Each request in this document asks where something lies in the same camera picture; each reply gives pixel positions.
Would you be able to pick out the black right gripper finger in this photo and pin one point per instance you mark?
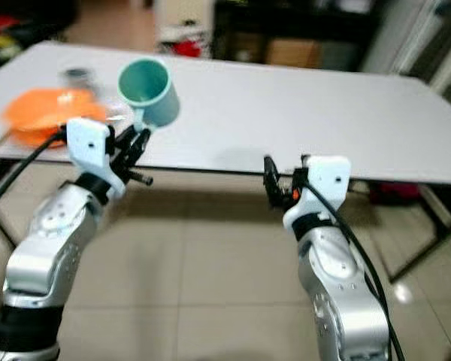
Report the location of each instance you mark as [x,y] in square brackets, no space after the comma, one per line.
[273,180]
[307,168]

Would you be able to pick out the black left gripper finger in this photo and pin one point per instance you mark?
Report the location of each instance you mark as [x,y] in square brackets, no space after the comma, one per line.
[141,143]
[123,140]

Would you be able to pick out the teal plastic mug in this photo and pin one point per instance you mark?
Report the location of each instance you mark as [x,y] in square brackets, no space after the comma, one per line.
[150,89]

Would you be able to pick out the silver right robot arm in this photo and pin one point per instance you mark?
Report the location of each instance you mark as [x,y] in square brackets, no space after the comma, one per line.
[338,293]

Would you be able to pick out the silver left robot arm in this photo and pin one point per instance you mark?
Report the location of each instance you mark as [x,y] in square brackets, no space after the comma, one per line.
[49,248]

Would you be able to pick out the orange plastic bowl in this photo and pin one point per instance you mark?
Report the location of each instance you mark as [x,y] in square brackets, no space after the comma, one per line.
[45,113]

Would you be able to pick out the red white bag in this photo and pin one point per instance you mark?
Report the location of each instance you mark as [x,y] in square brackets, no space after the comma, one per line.
[184,42]

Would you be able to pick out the brown cardboard box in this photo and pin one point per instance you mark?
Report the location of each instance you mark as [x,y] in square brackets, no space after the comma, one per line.
[293,53]

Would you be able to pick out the red yellow toy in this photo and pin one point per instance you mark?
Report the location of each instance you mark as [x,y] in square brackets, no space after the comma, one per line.
[4,37]

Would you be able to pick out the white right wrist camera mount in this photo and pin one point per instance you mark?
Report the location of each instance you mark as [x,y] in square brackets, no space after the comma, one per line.
[327,180]

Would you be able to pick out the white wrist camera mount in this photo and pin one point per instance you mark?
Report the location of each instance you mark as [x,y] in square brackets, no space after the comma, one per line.
[327,180]
[86,149]

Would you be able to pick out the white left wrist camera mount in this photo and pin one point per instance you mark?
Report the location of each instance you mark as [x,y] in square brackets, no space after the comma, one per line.
[86,149]

